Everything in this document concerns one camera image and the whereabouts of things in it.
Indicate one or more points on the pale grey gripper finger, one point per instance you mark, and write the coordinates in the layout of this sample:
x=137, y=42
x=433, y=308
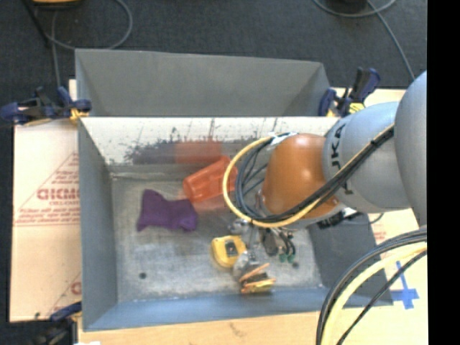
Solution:
x=243, y=264

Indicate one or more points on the orange plastic cup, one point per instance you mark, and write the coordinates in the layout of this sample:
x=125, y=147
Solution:
x=208, y=185

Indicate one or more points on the purple cloth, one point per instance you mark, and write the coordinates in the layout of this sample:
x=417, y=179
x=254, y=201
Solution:
x=166, y=212

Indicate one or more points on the yellow tape measure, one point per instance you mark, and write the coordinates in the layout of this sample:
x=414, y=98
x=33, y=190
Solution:
x=225, y=251

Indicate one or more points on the grey metal bin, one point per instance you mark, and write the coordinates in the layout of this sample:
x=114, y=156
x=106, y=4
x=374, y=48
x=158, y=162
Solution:
x=201, y=85

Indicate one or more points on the orange and yellow small tool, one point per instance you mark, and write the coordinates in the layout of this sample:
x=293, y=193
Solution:
x=257, y=283

